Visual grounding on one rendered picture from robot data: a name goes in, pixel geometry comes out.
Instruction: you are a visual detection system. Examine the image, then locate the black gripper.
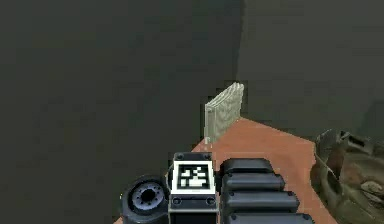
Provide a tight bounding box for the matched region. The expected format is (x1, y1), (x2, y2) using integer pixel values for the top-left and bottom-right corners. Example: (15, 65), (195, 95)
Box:
(120, 175), (172, 224)

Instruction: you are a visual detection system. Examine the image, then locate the pale grey radiator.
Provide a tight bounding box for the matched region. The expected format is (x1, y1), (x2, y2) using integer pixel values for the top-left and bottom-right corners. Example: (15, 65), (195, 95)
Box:
(203, 81), (245, 145)

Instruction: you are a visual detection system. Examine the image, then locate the olive brown lumpy heap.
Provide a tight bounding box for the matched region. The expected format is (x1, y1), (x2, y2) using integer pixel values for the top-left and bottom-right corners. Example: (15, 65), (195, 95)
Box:
(309, 129), (384, 224)

